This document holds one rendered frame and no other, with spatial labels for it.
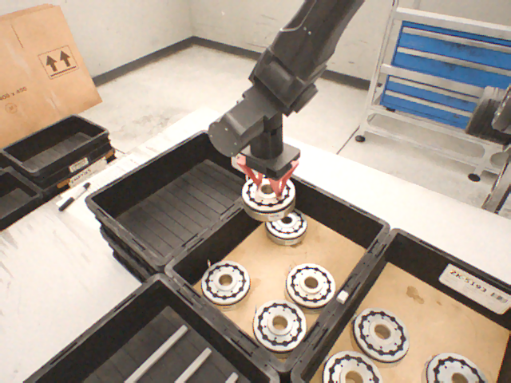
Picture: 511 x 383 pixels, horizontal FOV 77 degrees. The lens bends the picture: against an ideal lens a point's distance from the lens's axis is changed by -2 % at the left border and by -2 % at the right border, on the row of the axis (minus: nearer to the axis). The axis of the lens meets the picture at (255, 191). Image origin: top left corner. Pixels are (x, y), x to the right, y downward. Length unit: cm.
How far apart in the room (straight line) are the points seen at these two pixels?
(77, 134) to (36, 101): 123
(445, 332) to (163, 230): 67
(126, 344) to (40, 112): 267
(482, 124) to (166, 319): 117
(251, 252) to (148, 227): 27
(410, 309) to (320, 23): 60
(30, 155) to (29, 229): 79
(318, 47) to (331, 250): 53
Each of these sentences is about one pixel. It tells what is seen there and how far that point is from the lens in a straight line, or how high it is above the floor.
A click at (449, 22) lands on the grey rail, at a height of 92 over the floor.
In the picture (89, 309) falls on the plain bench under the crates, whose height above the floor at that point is 70.
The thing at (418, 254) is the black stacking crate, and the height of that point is 90.
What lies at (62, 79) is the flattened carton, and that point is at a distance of 331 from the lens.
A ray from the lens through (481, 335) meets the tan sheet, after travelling 83.
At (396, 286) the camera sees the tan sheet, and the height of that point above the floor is 83.
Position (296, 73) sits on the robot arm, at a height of 131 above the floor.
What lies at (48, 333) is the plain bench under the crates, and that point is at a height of 70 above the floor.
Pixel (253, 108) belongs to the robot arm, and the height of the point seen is 125.
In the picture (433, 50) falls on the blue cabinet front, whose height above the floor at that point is 75.
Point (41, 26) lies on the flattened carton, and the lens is 327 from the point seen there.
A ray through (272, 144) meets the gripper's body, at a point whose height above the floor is 117.
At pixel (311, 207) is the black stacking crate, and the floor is 87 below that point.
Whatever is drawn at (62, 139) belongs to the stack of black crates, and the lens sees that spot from 201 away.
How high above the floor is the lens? 147
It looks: 43 degrees down
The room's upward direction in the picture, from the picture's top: straight up
